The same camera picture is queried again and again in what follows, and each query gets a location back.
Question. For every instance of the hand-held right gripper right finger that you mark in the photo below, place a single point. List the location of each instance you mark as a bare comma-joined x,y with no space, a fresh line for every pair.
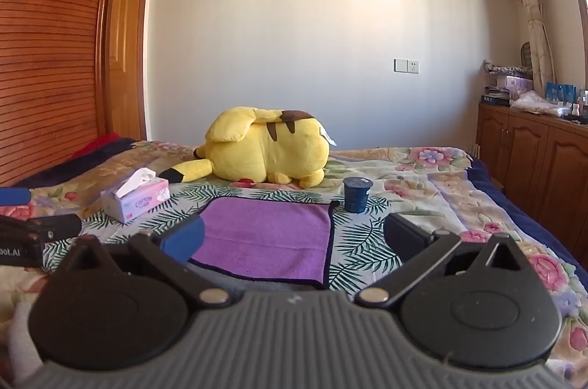
404,233

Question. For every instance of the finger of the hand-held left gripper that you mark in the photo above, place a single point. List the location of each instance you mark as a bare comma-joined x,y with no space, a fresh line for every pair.
50,226
14,196

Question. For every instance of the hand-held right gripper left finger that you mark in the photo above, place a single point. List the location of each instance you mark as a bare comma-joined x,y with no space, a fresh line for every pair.
183,236

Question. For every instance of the purple towel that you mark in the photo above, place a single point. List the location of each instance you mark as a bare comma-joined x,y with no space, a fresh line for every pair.
266,233

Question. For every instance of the pink tissue box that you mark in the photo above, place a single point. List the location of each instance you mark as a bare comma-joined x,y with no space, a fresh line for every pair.
138,198

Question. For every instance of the dark blue cup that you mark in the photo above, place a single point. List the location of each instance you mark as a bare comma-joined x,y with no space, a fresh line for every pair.
356,195

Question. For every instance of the white cloth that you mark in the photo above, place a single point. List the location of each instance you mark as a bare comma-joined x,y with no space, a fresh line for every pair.
18,347

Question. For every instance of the red cloth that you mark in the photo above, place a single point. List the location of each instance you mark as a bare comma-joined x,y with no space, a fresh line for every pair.
101,141

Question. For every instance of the dark blue bed sheet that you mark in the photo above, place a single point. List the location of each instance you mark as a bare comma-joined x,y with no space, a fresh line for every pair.
519,214

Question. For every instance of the yellow plush toy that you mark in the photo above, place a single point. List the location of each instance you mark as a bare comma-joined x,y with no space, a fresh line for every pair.
271,145

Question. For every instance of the wooden cabinet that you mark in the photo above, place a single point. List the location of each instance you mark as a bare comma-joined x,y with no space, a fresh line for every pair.
537,168

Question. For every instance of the wooden slatted wardrobe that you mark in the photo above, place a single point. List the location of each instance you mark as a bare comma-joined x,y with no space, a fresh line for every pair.
50,49

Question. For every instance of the stack of books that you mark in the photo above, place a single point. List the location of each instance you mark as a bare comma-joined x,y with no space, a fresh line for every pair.
496,96

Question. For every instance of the white plastic bag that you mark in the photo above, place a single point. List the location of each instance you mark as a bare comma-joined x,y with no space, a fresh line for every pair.
535,100

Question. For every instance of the pale purple box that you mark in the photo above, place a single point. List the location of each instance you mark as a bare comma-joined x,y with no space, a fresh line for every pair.
517,83

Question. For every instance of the wooden door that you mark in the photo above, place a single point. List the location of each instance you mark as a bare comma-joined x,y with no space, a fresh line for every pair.
131,40

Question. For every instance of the blue box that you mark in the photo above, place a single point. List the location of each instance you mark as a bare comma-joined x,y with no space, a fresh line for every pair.
560,93

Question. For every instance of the white wall socket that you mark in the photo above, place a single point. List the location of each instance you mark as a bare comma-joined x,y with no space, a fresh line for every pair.
407,65

